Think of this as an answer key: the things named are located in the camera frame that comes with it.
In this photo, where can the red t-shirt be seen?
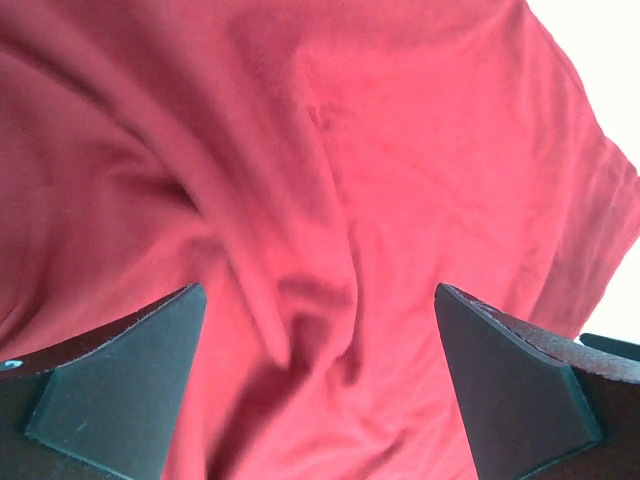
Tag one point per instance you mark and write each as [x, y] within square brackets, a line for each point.
[319, 167]

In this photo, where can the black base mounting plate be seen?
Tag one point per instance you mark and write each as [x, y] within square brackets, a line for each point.
[611, 346]

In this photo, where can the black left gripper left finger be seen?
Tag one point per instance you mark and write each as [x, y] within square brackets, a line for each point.
[103, 404]

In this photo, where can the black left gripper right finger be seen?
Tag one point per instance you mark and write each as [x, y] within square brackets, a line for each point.
[536, 405]

